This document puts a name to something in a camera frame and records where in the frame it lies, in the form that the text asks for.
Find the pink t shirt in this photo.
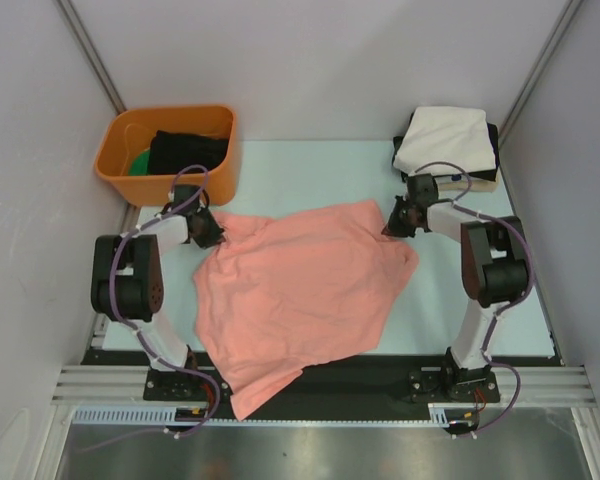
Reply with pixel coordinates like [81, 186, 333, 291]
[193, 200, 419, 420]

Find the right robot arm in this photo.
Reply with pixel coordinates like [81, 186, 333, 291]
[383, 174, 535, 401]

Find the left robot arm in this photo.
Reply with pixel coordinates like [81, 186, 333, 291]
[90, 185, 225, 400]

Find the patterned folded t shirt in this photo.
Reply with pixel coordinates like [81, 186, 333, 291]
[434, 174, 467, 184]

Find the black t shirt in bin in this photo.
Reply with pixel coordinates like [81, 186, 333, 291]
[147, 130, 229, 175]

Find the beige folded t shirt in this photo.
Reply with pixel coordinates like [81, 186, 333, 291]
[436, 177, 500, 192]

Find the green t shirt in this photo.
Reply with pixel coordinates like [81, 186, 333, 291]
[127, 150, 150, 176]

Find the white folded t shirt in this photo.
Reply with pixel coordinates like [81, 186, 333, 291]
[395, 105, 497, 174]

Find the orange plastic bin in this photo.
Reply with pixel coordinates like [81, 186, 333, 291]
[94, 105, 242, 207]

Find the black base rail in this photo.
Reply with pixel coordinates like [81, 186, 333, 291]
[82, 349, 564, 421]

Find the white slotted cable duct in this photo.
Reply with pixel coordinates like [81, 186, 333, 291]
[73, 404, 469, 428]

